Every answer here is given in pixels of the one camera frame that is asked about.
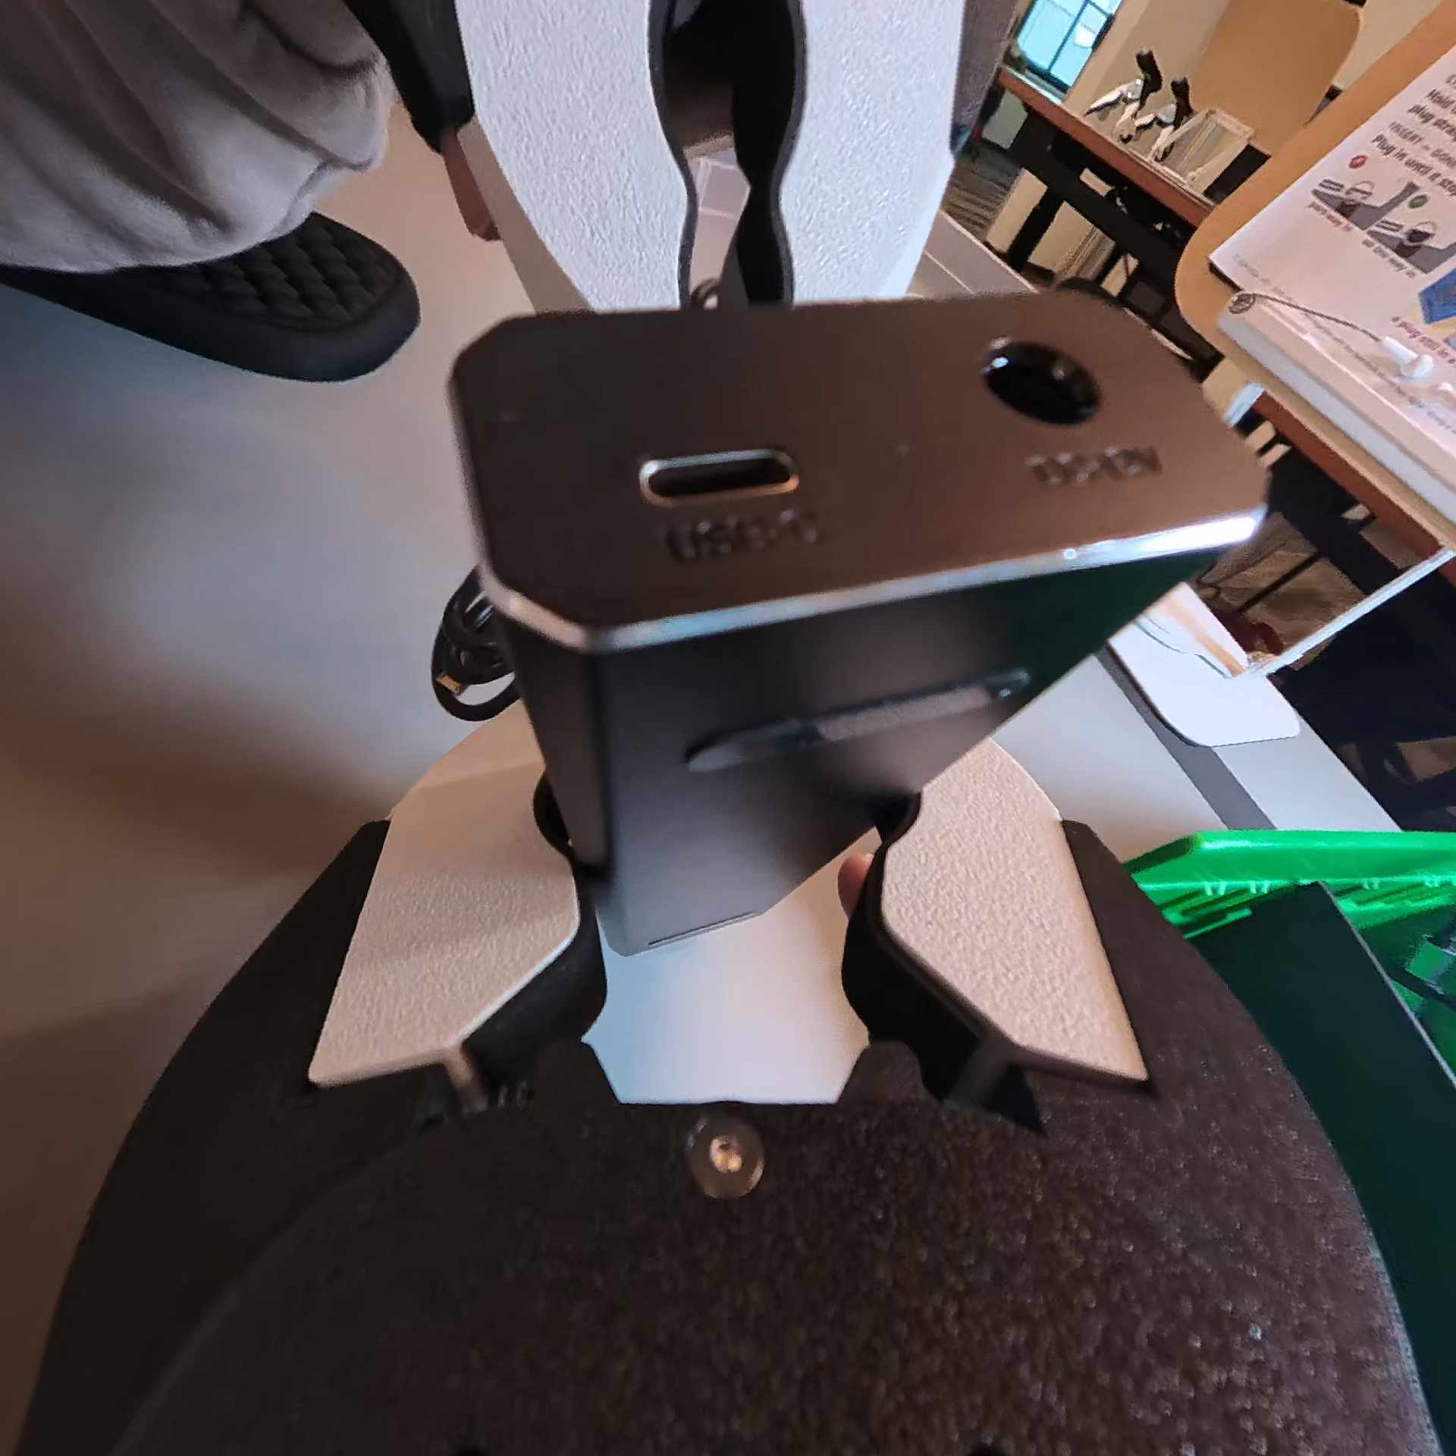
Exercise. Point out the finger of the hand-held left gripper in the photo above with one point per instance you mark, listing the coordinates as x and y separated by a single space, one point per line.
557 138
876 138

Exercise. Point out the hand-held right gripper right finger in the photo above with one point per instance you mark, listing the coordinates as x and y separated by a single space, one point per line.
1001 933

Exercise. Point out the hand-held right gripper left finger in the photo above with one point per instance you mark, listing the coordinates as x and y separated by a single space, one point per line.
455 944

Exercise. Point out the long black usb hub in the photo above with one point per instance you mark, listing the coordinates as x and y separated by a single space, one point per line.
797 398

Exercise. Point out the person's left forearm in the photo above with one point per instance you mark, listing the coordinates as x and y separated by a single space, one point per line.
171 113

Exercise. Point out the person's left hand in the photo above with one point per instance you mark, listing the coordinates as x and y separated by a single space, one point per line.
473 193

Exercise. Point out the person's right hand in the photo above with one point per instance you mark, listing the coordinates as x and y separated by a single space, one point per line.
856 888

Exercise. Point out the wooden desk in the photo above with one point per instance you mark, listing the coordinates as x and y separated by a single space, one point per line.
1071 117
1343 477

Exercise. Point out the window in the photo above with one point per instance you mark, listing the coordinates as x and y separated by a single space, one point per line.
1064 41

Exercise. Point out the silver metal tools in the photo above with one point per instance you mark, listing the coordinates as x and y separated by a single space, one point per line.
1138 103

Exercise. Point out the white board stand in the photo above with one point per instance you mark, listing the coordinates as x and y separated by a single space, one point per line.
1230 706

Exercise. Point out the small clear container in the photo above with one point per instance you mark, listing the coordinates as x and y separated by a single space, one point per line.
1206 148

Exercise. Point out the green plastic bin, black divider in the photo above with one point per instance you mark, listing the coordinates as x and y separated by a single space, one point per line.
1308 1081

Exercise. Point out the printed instruction sheet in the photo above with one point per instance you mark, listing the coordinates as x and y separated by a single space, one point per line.
1365 205

